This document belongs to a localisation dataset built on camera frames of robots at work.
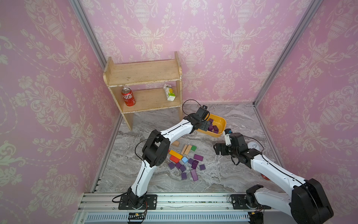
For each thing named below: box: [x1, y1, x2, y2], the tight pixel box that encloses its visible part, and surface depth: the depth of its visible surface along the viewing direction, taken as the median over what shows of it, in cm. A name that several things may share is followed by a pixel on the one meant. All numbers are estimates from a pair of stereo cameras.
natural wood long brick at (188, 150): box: [184, 144, 193, 156], surface depth 94 cm
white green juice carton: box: [163, 83, 176, 102], surface depth 94 cm
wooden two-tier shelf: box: [103, 51, 183, 132], surface depth 85 cm
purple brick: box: [193, 154, 204, 162], surface depth 91 cm
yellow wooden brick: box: [169, 149, 184, 161], surface depth 93 cm
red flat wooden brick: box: [169, 154, 180, 164], surface depth 91 cm
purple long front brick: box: [190, 168, 199, 182], surface depth 85 cm
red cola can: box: [121, 87, 136, 107], surface depth 86 cm
